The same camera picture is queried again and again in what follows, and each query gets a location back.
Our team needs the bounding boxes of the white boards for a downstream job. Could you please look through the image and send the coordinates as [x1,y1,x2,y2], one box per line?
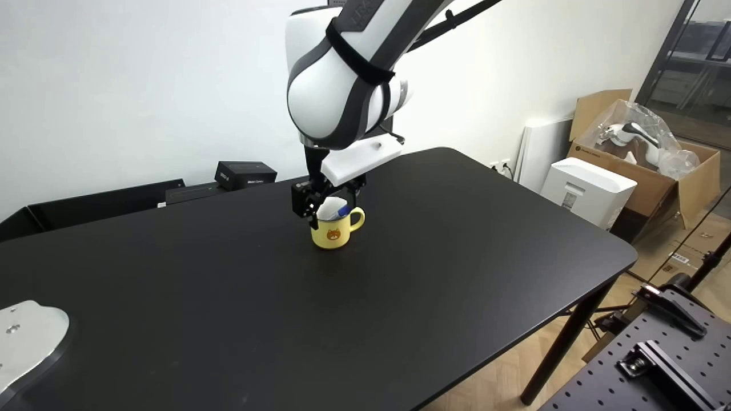
[513,117,575,194]

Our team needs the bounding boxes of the small black box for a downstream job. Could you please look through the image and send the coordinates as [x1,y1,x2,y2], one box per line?
[214,161,278,191]

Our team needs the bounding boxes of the stand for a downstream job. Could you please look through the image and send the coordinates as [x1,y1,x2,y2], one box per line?
[662,231,731,293]

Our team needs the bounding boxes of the glass door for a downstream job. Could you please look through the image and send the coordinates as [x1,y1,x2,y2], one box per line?
[636,0,731,150]

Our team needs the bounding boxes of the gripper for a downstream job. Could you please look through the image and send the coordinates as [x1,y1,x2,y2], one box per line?
[291,146,367,231]

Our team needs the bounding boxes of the white appliance box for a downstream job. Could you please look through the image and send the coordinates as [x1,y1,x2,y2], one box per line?
[539,157,638,231]

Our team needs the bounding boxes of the silver metal plate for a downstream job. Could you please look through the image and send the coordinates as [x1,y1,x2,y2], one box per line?
[0,300,71,401]

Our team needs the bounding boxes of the white marker with blue cap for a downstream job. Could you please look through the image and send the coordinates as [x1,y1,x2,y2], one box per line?
[317,197,351,221]

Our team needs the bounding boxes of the yellow cup with bear print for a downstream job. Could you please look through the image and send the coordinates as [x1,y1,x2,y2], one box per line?
[310,206,366,251]

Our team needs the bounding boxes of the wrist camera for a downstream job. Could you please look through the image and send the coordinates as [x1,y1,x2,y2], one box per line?
[320,136,404,187]

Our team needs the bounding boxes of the open cardboard box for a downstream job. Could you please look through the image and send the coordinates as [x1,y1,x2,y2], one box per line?
[567,88,722,230]

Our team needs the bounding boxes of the flat black box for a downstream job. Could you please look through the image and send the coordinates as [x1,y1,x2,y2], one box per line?
[165,181,224,206]

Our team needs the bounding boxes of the black perforated board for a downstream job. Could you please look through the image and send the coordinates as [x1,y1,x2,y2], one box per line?
[539,288,731,411]

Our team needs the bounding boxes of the flat cardboard sheet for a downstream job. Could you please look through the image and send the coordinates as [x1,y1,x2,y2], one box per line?
[627,210,731,287]

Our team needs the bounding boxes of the plastic wrapped white device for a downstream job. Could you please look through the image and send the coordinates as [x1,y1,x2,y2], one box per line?
[593,99,701,181]

